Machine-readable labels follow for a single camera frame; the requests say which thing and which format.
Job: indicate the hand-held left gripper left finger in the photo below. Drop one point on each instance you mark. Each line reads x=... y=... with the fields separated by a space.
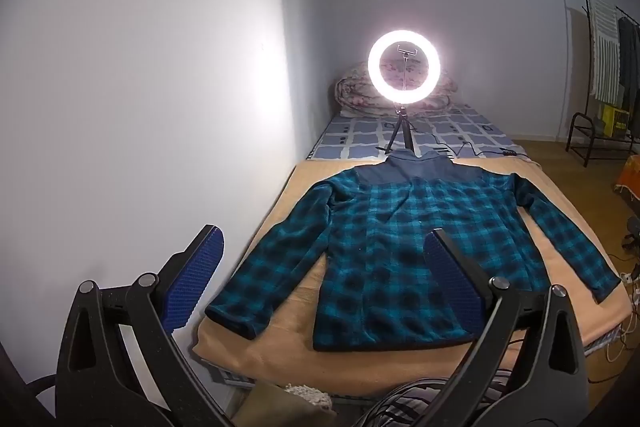
x=197 y=277

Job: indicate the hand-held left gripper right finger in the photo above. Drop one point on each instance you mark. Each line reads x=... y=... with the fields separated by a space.
x=450 y=277

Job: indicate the teal plaid fleece jacket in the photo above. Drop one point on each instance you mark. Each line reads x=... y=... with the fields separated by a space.
x=390 y=232

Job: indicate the black clothes rack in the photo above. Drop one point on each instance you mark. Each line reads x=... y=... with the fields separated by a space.
x=587 y=7

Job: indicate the beige blanket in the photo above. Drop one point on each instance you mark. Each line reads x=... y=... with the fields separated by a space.
x=290 y=357

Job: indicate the striped cloth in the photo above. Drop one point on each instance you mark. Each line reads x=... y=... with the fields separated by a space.
x=410 y=407

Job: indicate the black tripod stand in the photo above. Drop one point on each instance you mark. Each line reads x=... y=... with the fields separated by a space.
x=401 y=122

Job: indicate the blue checkered bed sheet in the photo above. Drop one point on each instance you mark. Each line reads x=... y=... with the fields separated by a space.
x=360 y=132

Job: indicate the white power strip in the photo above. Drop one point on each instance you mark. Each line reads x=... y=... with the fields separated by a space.
x=630 y=278

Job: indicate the black shoe rack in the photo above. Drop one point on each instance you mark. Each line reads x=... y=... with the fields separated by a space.
x=573 y=132

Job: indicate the orange cloth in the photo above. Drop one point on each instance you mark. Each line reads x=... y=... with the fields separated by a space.
x=631 y=177

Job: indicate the folded floral quilt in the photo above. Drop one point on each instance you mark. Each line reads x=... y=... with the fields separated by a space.
x=350 y=92

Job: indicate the yellow box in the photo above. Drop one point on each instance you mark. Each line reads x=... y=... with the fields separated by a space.
x=617 y=122

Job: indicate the phone holder clamp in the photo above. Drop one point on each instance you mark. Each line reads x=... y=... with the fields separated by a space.
x=406 y=51

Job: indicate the striped towel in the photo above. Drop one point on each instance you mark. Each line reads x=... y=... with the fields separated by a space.
x=605 y=47

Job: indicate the dark hanging garment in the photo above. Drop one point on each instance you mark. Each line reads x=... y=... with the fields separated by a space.
x=629 y=57

